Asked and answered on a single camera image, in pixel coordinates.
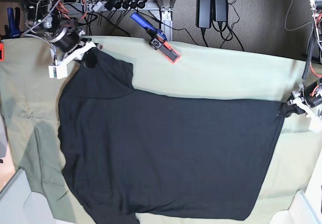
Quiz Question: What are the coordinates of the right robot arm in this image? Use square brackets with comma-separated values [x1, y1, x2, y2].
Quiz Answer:
[22, 0, 102, 71]

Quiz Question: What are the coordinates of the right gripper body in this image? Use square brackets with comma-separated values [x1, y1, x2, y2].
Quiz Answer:
[60, 39, 97, 63]

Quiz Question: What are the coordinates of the aluminium frame column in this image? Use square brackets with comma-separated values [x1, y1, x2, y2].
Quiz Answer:
[140, 0, 177, 41]

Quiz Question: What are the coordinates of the white bin at right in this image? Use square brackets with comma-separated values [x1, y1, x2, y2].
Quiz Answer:
[269, 190, 321, 224]

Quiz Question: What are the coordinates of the white bin at left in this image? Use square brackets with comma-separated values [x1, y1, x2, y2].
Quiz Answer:
[1, 169, 56, 224]

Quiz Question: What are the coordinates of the white power strip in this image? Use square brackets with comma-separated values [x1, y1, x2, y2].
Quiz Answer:
[88, 0, 148, 13]

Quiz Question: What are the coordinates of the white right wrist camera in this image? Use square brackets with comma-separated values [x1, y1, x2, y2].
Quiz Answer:
[48, 64, 68, 80]

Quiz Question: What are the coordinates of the dark navy T-shirt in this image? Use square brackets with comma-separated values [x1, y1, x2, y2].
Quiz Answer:
[58, 49, 284, 223]

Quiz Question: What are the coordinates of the orange clamp pad left edge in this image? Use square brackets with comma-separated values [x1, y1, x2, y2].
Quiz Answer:
[0, 43, 4, 61]

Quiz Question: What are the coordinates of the white bin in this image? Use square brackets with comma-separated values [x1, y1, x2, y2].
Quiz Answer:
[269, 190, 321, 224]
[1, 169, 56, 224]

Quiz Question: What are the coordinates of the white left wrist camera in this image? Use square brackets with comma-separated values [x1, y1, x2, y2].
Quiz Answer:
[308, 119, 322, 132]

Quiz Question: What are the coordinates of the grey braided cable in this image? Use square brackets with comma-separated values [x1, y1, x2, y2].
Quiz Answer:
[264, 0, 312, 31]

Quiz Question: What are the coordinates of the black power adapter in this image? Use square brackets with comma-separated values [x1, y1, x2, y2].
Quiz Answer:
[196, 0, 211, 29]
[212, 0, 228, 22]

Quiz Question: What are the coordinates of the blue orange bar clamp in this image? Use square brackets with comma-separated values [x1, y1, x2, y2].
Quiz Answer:
[130, 13, 181, 63]

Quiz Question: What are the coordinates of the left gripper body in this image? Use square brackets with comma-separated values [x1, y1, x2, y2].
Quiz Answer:
[291, 83, 317, 118]

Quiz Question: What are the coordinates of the blue clamp at left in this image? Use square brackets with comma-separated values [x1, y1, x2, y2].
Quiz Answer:
[1, 7, 21, 40]

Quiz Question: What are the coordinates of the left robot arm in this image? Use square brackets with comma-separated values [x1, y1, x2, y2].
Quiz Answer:
[278, 0, 321, 121]

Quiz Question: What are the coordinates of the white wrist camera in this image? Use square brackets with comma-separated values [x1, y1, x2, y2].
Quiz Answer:
[308, 119, 322, 132]
[48, 64, 68, 80]

